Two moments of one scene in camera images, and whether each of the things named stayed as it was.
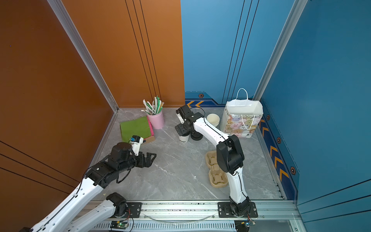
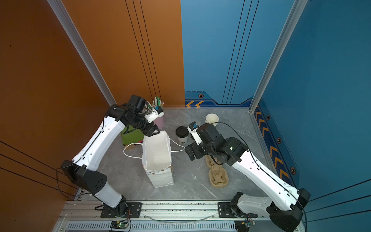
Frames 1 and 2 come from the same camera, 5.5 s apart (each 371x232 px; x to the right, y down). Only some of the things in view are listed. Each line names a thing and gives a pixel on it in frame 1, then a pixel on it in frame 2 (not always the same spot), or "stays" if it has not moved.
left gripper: x=149 y=162 -> x=151 y=130
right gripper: x=180 y=126 -> x=194 y=146
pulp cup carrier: x=218 y=178 stays
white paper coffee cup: x=184 y=139 stays
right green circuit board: x=247 y=224 stays
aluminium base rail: x=195 y=216 stays
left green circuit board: x=118 y=224 stays
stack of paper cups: x=213 y=119 stays
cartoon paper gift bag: x=241 y=117 -> x=156 y=159
